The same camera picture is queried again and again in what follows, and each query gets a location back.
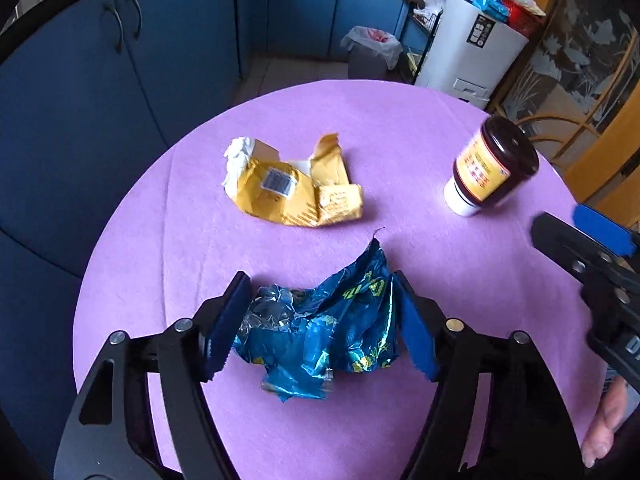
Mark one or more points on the dark jar with yellow label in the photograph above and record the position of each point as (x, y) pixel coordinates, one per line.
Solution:
(487, 170)

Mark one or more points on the black metal rack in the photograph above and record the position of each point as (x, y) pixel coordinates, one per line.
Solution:
(422, 25)

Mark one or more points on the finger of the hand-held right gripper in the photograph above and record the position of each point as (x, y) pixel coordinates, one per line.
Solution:
(560, 242)
(602, 230)

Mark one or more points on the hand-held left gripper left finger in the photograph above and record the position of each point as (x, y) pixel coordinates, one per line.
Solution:
(227, 330)

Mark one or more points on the grey trash bin with liner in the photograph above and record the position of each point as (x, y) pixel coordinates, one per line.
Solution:
(370, 55)

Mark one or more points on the crumpled yellow wrapper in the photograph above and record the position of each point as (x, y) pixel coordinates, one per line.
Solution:
(290, 190)

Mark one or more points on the white floor appliance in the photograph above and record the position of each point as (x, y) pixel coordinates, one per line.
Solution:
(460, 55)

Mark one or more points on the blue kitchen cabinets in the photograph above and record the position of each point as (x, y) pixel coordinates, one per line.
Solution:
(75, 110)

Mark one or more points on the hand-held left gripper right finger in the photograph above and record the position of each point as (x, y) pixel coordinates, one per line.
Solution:
(415, 332)

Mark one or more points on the wooden door with etched glass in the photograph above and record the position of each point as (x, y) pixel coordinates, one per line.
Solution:
(590, 60)

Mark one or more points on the blue foil wrapper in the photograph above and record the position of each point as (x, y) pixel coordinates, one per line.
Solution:
(320, 330)

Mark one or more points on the person's right hand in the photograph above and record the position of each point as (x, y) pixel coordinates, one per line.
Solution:
(602, 420)

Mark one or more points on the purple tablecloth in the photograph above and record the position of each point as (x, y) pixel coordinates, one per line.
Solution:
(210, 255)

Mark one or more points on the black kitchen countertop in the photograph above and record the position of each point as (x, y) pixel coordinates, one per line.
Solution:
(30, 35)

